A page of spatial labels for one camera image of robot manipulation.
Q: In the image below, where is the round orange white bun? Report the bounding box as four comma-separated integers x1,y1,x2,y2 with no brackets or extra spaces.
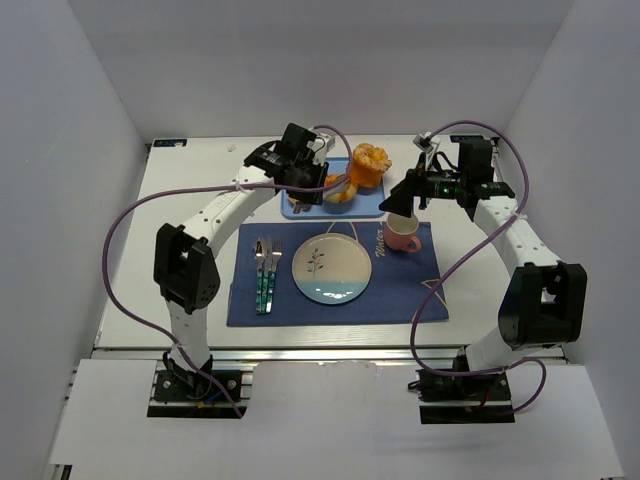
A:
323,174,358,204

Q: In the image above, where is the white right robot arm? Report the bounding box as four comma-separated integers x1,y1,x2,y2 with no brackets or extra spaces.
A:
380,133,587,376

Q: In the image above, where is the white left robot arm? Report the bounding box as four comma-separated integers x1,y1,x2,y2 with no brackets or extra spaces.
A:
153,123,335,375

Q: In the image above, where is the large orange muffin bread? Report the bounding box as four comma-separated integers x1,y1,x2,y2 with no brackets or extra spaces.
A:
350,143,392,189

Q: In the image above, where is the pink mug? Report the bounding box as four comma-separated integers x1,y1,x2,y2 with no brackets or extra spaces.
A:
383,213,422,253

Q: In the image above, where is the light blue plastic tray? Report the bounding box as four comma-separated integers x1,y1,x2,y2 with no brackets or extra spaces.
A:
279,183,385,221

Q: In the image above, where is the cream and blue plate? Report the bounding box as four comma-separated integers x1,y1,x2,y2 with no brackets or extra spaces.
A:
291,233,372,305

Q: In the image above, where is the dark blue placemat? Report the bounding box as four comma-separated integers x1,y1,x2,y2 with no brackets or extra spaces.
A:
227,222,440,328

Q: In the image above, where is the blue label sticker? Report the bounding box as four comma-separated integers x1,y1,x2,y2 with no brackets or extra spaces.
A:
152,139,187,148

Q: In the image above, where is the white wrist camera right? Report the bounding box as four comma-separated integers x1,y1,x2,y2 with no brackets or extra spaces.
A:
413,131,441,157

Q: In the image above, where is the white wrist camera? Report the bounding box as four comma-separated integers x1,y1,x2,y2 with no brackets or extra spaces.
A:
413,131,441,157
311,128,336,155

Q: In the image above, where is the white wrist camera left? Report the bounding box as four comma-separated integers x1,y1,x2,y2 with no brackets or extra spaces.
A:
311,128,336,155

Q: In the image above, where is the silver fork teal handle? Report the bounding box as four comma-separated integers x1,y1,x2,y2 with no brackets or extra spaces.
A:
265,238,283,314

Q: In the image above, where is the silver spoon teal handle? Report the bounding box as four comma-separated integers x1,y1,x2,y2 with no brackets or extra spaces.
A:
254,237,267,315

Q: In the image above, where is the silver knife teal handle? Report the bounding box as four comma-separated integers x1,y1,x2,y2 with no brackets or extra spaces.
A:
261,237,273,314

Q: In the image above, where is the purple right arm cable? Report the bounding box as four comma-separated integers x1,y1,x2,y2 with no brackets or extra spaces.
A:
409,119,547,412

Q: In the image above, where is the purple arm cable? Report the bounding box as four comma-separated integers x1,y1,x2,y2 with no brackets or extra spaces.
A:
409,119,547,412
101,124,354,419

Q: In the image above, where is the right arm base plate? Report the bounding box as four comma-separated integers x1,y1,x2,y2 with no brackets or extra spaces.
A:
407,370,515,425

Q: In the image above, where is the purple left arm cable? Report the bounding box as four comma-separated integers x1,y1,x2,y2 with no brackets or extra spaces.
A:
101,124,354,419

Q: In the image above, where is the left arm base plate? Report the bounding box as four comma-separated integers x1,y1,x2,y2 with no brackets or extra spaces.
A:
146,362,256,419

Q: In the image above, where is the aluminium frame rail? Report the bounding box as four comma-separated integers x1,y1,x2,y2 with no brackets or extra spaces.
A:
92,344,569,364

